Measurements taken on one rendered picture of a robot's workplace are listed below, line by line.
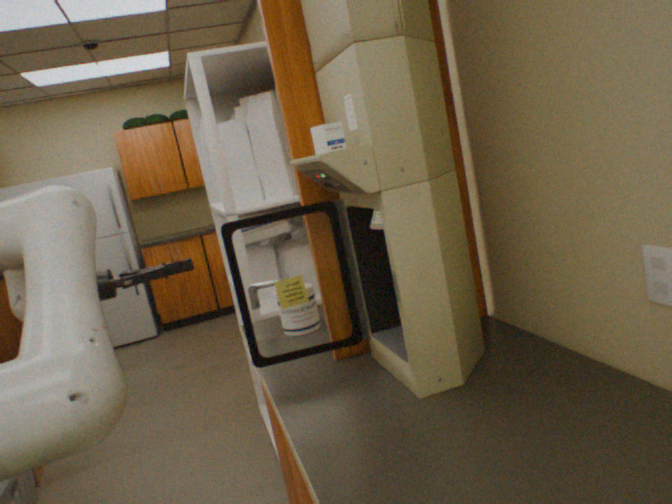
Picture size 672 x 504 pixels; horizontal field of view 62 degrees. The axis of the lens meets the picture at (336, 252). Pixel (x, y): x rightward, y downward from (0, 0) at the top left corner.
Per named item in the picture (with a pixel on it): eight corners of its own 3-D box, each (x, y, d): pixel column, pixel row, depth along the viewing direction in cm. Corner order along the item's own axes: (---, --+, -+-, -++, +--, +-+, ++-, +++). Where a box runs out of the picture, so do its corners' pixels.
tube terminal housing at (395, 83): (451, 332, 161) (404, 58, 147) (517, 367, 130) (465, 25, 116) (371, 356, 155) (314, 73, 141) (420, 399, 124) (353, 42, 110)
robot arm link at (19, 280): (23, 325, 140) (10, 332, 129) (10, 277, 139) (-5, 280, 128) (82, 311, 143) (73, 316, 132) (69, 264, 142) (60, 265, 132)
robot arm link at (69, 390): (113, 384, 61) (80, 163, 99) (-51, 443, 57) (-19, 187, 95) (147, 448, 69) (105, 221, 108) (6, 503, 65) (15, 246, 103)
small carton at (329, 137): (334, 151, 127) (328, 124, 126) (346, 148, 123) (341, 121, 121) (315, 155, 124) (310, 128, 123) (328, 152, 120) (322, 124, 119)
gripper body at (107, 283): (90, 274, 134) (130, 265, 136) (95, 269, 142) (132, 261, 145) (98, 304, 135) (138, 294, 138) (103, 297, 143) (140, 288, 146)
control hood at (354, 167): (338, 190, 147) (330, 152, 145) (381, 191, 116) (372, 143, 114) (296, 199, 144) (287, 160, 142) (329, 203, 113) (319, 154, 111)
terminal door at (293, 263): (364, 342, 152) (334, 199, 145) (253, 369, 149) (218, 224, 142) (363, 341, 153) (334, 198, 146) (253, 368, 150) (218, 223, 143)
